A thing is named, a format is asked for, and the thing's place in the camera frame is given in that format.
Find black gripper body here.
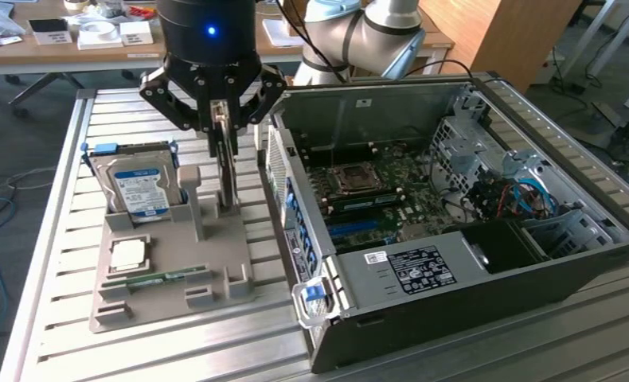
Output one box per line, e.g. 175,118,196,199
158,0,266,103

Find black Nvidia graphics card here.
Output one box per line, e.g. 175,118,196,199
206,99,242,214

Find white paper stack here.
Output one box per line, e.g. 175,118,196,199
263,18,309,48

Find white labelled box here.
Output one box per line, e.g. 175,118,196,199
118,21,154,46

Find red small parts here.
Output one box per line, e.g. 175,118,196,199
127,5,160,20

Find flat white box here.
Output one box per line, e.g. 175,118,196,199
75,29,126,51

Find white tape roll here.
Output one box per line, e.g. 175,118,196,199
78,21,118,41

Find hard disk with blue carrier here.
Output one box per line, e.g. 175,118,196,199
80,137,188,223

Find white box black top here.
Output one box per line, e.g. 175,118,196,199
27,18,74,45

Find metal CPU socket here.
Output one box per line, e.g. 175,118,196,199
329,163,385,196

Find blue expansion slot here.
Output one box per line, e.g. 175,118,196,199
329,220,387,239

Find green Dell motherboard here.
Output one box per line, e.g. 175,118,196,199
303,141,484,254

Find grey printed parts rack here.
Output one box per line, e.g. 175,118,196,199
90,166,258,334

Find silver CPU chip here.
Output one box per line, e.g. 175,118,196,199
110,240,148,274

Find perforated metal drive cage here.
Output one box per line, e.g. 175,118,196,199
429,115,558,208

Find green RAM stick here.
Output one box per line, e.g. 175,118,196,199
124,267,208,287

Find wooden cabinet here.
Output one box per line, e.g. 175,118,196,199
418,0,585,92

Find grey power supply unit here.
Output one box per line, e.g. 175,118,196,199
322,232,494,310

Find black plastic fan shroud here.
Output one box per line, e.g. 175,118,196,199
459,220,553,275

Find open black PC case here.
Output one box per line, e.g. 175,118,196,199
252,71,629,375

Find empty metal disk bay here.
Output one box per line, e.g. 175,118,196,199
521,209,621,259

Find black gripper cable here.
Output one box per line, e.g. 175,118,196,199
277,0,351,75

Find wooden desk white frame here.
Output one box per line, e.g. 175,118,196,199
0,0,457,87

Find white floor cable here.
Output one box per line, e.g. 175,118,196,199
0,166,55,191

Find black cable behind case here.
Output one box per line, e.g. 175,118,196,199
423,57,508,84

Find red disk wire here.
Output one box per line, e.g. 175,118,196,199
494,190,513,218

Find blue disk wire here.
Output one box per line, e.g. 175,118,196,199
509,178,560,219

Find white desk leg frame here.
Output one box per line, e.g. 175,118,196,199
556,0,629,108

